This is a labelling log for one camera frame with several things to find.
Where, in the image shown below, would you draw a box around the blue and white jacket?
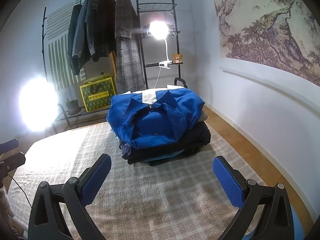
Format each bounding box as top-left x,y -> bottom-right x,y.
106,87 -> 204,149

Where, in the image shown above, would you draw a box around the black metal clothes rack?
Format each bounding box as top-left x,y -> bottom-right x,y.
42,0 -> 187,134

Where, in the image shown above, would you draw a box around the bright round studio light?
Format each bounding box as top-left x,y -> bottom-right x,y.
18,75 -> 59,132

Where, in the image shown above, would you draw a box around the plaid beige bed blanket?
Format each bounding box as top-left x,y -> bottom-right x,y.
8,122 -> 263,239

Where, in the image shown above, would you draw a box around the dark navy folded jacket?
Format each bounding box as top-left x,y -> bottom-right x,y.
119,121 -> 211,166

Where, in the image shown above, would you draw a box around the yellow green storage box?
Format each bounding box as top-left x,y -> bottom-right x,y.
80,73 -> 118,112

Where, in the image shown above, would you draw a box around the striped green white cloth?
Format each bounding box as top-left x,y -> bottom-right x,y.
42,0 -> 87,90

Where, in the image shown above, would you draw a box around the dark hanging jackets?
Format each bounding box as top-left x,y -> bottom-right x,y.
67,0 -> 116,75

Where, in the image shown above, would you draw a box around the small teddy bear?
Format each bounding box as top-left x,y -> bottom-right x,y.
172,54 -> 183,64

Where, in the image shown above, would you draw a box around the white clip desk lamp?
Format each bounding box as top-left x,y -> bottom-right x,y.
147,20 -> 177,88

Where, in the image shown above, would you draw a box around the landscape wall painting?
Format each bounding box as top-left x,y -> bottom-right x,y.
214,0 -> 319,85

